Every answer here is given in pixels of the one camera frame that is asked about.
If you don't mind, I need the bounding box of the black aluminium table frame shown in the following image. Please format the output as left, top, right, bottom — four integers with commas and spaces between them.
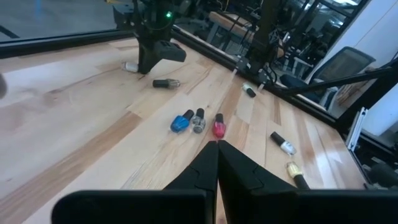
0, 26, 398, 162

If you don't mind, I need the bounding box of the dark mesh office chair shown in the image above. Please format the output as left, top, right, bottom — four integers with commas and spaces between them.
279, 46, 376, 103

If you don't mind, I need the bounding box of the white nail polish bottle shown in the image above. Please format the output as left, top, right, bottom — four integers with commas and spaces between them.
121, 61, 139, 73

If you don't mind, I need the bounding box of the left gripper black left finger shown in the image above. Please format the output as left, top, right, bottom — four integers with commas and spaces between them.
51, 140, 220, 224

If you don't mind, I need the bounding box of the silver aluminium profile piece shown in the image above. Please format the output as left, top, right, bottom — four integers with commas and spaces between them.
345, 107, 368, 152

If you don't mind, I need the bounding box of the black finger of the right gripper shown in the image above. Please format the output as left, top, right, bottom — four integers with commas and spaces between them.
138, 49, 163, 75

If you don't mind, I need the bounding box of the blue nail polish bottle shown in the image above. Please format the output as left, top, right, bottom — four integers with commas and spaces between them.
170, 109, 195, 134

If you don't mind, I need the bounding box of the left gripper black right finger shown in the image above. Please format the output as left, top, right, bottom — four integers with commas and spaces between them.
218, 139, 398, 224

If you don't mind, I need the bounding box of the black table-edge camera mount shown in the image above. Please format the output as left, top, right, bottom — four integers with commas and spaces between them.
234, 46, 277, 88

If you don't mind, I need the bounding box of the wooden workbench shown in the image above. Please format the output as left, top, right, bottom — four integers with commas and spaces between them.
208, 11, 285, 58

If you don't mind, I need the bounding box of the clear nail polish bottle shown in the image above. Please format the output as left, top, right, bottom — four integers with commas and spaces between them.
152, 78, 182, 90
269, 131, 297, 156

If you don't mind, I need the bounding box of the silver glitter nail polish bottle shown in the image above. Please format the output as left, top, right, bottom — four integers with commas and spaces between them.
190, 108, 206, 134

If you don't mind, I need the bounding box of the pink-red nail polish bottle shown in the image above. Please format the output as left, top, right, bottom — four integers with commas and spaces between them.
212, 113, 227, 139

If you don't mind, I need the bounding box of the yellow nail polish bottle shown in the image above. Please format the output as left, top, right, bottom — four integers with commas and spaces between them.
285, 161, 311, 190

